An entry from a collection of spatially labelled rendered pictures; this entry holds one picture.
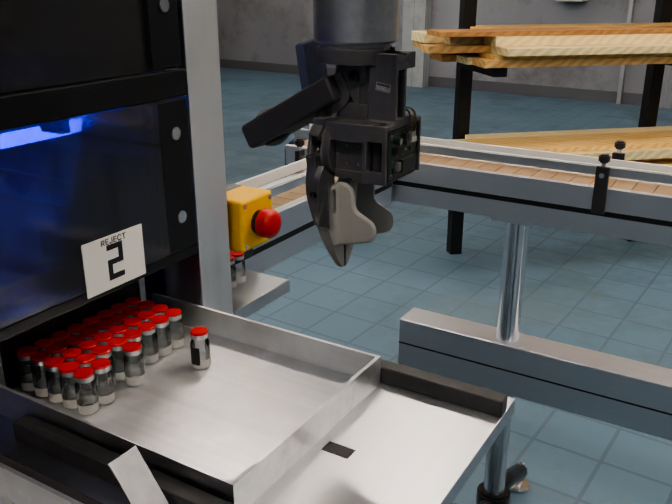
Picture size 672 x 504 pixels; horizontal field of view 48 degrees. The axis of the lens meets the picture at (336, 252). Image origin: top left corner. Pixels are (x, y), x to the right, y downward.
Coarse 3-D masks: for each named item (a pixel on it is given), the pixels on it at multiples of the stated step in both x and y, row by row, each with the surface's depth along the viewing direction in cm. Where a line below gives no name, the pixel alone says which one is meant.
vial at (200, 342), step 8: (192, 336) 85; (200, 336) 85; (192, 344) 86; (200, 344) 86; (208, 344) 86; (200, 352) 86; (208, 352) 87; (200, 360) 86; (208, 360) 87; (200, 368) 87
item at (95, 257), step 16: (96, 240) 78; (112, 240) 80; (128, 240) 82; (96, 256) 79; (112, 256) 81; (128, 256) 83; (144, 256) 85; (96, 272) 79; (128, 272) 83; (144, 272) 86; (96, 288) 80
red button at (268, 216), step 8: (264, 208) 101; (264, 216) 99; (272, 216) 100; (280, 216) 102; (256, 224) 100; (264, 224) 99; (272, 224) 100; (280, 224) 102; (256, 232) 100; (264, 232) 100; (272, 232) 100
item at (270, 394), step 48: (240, 336) 93; (288, 336) 89; (0, 384) 77; (144, 384) 84; (192, 384) 84; (240, 384) 84; (288, 384) 84; (336, 384) 84; (96, 432) 70; (144, 432) 75; (192, 432) 75; (240, 432) 75; (288, 432) 75; (192, 480) 65; (240, 480) 63
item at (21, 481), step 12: (0, 468) 64; (12, 468) 64; (0, 480) 65; (12, 480) 64; (24, 480) 63; (36, 480) 63; (0, 492) 66; (12, 492) 65; (24, 492) 64; (36, 492) 62; (48, 492) 61; (60, 492) 61
